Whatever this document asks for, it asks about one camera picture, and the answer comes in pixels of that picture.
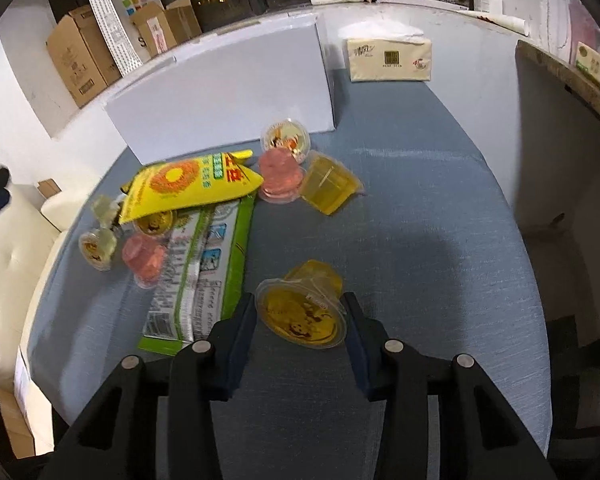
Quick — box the large brown cardboard box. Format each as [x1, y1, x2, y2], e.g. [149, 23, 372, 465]
[46, 5, 122, 108]

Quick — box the yellow snack bag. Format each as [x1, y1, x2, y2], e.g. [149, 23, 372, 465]
[117, 149, 265, 225]

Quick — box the white cardboard box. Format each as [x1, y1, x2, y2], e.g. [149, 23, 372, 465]
[102, 12, 337, 165]

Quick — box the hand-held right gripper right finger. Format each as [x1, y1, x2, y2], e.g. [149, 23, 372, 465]
[341, 291, 561, 480]

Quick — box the cream leather sofa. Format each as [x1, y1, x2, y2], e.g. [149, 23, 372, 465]
[0, 185, 76, 386]

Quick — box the pale green box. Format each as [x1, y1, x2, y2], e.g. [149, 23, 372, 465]
[575, 42, 600, 88]

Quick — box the yellow jelly cup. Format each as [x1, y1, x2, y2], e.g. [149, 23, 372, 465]
[300, 151, 365, 217]
[255, 260, 348, 348]
[132, 210, 176, 237]

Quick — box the pink jelly cup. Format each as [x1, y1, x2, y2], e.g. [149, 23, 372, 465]
[121, 235, 168, 288]
[257, 151, 306, 204]

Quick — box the blue tablecloth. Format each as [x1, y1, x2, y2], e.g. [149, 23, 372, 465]
[17, 80, 553, 480]

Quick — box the brown stone counter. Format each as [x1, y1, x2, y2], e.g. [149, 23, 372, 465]
[515, 39, 600, 141]

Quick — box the beige tissue pack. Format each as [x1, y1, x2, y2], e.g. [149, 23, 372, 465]
[344, 37, 433, 83]

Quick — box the rolled white paper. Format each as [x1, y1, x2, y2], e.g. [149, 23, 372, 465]
[455, 7, 531, 36]

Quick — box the green and white snack packet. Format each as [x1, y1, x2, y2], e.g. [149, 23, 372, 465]
[139, 195, 257, 357]

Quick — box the white dotted paper bag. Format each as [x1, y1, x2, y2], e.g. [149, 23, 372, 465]
[89, 0, 167, 78]

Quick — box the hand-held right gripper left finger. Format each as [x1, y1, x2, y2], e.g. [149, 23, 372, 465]
[52, 292, 258, 480]

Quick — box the small open cardboard box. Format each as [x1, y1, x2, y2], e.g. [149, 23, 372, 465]
[130, 0, 203, 58]

